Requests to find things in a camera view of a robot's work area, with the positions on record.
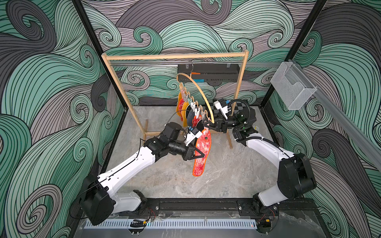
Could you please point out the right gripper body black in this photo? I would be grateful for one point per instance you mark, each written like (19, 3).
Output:
(227, 124)

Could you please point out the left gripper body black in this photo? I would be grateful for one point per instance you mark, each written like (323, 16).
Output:
(184, 152)

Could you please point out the curved wooden clip hanger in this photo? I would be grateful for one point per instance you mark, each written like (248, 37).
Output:
(198, 89)

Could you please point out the red patterned insole front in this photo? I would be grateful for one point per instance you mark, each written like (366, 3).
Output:
(203, 145)

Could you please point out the red patterned insole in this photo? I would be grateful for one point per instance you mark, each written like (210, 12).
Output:
(195, 121)
(203, 145)

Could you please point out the black insole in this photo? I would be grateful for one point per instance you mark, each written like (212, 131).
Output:
(189, 116)

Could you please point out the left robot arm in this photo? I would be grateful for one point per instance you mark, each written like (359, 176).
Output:
(98, 196)

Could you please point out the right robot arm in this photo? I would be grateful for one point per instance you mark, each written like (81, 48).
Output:
(295, 175)

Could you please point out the black white chessboard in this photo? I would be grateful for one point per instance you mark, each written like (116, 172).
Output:
(236, 107)

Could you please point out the orange yellow insole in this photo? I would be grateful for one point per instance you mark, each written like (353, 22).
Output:
(180, 103)

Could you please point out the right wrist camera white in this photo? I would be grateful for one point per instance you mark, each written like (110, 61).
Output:
(223, 106)

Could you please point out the black wall tool shelf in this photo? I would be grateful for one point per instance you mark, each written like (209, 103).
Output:
(211, 72)

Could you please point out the clear plastic wall bin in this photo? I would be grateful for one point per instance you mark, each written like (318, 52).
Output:
(292, 85)

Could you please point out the white slotted cable duct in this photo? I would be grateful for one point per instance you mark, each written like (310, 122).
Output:
(179, 224)

